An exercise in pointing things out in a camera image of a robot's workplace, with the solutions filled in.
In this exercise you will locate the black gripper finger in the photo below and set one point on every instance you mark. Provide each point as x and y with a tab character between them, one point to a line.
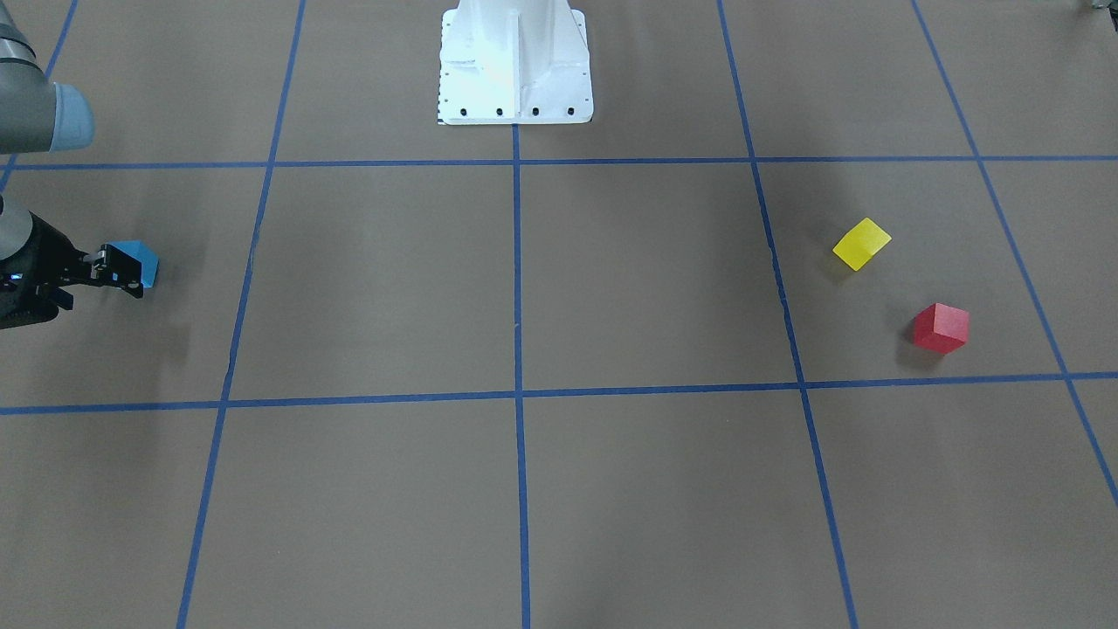
110	267

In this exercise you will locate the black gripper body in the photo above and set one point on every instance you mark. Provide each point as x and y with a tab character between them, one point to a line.
45	254

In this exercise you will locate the blue wooden cube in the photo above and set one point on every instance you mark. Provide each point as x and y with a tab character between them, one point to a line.
144	256

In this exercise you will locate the red wooden cube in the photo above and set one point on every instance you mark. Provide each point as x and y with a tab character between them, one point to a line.
941	328

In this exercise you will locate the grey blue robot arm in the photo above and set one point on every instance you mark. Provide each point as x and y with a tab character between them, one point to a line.
37	115

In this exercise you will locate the yellow wooden cube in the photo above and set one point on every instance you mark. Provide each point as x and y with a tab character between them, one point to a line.
861	244

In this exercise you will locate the white pedestal column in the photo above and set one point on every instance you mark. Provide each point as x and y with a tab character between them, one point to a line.
514	63

